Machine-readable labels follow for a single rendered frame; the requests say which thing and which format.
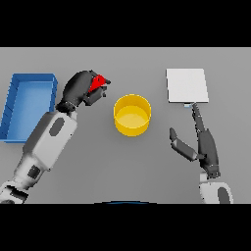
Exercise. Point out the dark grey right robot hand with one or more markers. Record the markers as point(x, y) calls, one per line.
point(207, 147)

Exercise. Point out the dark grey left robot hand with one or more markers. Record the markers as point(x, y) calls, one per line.
point(75, 88)

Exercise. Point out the red beaker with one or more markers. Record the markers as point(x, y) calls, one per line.
point(97, 82)

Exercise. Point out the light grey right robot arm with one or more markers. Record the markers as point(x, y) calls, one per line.
point(215, 192)

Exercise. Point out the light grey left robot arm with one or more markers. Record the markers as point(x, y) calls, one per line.
point(45, 147)

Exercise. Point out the yellow bowl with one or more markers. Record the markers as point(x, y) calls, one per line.
point(132, 115)

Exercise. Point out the pale square measuring scale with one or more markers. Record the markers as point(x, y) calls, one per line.
point(187, 85)

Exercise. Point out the blue tray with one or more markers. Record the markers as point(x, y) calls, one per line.
point(28, 106)

